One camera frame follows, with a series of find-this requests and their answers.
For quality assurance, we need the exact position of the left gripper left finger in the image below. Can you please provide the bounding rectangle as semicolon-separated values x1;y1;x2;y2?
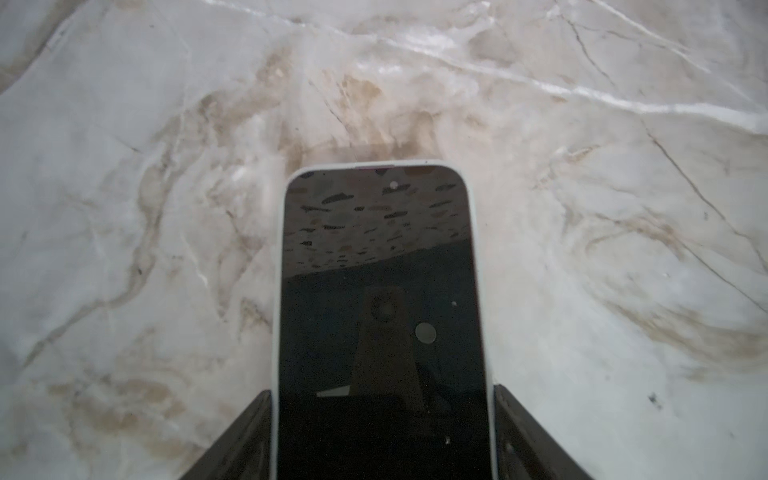
180;390;272;480

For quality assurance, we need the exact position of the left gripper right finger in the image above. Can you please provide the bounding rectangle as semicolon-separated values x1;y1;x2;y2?
494;384;593;480

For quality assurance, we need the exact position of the black phone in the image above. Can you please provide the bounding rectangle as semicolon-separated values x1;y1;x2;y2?
271;160;497;479

